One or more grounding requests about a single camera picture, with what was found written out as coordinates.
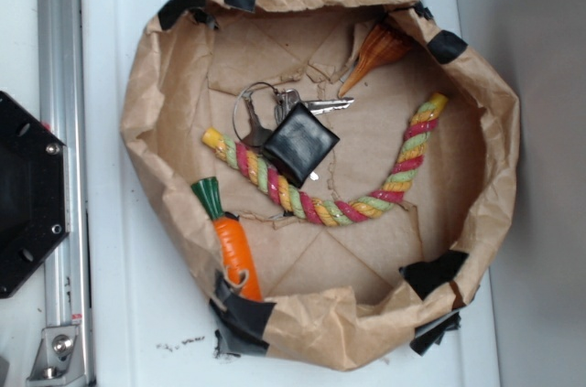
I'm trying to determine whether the multicolored twisted rope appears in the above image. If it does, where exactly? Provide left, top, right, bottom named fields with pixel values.
left=201, top=92, right=450, bottom=228

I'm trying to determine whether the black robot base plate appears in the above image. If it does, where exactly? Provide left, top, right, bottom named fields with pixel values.
left=0, top=91, right=68, bottom=299

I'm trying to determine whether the brown paper bag bin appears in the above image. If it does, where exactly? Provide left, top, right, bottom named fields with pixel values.
left=121, top=0, right=520, bottom=371

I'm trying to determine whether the white plastic tray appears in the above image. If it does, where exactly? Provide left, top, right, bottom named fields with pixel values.
left=81, top=0, right=500, bottom=386

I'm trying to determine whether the aluminium extrusion rail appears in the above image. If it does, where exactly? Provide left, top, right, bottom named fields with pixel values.
left=38, top=0, right=96, bottom=386

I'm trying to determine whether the black square key fob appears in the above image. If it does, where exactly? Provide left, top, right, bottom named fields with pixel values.
left=261, top=103, right=340, bottom=188

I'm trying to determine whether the orange ridged cone shell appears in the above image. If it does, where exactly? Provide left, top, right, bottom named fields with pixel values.
left=338, top=23, right=413, bottom=98

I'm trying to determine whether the silver key pointing right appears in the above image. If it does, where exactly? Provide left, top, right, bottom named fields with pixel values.
left=274, top=89, right=354, bottom=124

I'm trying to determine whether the metal corner bracket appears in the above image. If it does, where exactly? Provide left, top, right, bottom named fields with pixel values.
left=26, top=325, right=87, bottom=386

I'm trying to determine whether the orange toy carrot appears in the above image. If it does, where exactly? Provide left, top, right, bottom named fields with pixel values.
left=190, top=177, right=263, bottom=302

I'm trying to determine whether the thin wire key ring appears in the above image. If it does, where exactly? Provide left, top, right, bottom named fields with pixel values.
left=232, top=81, right=281, bottom=145

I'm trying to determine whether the silver key pointing down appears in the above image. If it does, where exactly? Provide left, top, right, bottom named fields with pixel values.
left=242, top=91, right=272, bottom=148

